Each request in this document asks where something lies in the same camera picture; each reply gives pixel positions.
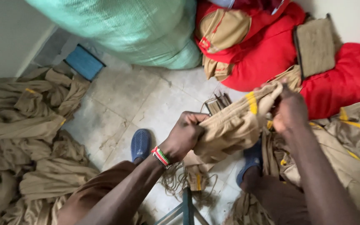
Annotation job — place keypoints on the person's left hand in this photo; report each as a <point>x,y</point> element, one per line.
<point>181,137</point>

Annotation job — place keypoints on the person's right hand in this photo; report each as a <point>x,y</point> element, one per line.
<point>291,112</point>

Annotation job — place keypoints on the person's left fingers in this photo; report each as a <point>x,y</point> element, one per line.
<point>196,118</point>

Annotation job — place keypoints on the person's right fingers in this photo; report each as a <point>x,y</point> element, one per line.
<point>275,93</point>

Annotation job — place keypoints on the khaki garment with yellow stripe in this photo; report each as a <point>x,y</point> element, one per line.
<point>234,125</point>

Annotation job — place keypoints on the bundle of khaki strips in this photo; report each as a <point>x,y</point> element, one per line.
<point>218,103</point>

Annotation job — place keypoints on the heap of red fabric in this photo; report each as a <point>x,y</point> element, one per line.
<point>292,59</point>

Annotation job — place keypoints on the blue perforated clog shoe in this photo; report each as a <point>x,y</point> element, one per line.
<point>141,144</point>
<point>249,161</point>

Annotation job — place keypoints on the khaki fabric piece black trim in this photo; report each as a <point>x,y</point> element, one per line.
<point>315,47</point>

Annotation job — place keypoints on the tangle of khaki threads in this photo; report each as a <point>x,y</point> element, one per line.
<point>183,181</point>

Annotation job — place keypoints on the khaki garment with red trim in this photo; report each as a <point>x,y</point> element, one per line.
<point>222,31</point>

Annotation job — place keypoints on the pile of khaki yellow-striped garments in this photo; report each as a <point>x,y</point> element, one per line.
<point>352,147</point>

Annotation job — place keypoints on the large green woven sack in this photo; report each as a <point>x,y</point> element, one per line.
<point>130,28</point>

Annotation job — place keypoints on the person's brown trousers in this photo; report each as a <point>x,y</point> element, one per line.
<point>105,193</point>

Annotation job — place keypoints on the heap of khaki garments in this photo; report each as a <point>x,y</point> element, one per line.
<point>27,147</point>

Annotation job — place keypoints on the blue metal stool frame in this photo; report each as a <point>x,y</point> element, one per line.
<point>184,207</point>

